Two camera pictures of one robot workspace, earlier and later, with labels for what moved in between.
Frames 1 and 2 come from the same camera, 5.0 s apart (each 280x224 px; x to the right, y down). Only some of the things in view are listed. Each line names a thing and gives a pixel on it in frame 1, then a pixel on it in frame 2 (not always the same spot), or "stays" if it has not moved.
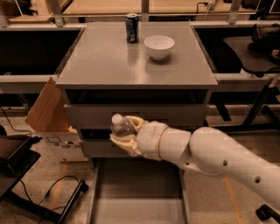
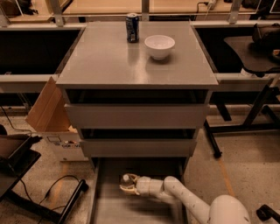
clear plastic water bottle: [121, 126] → [126, 180]
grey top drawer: [92, 115] stays
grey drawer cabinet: [153, 70] stays
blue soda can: [132, 28] stays
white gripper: [149, 139] → [143, 185]
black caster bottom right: [264, 213] stays
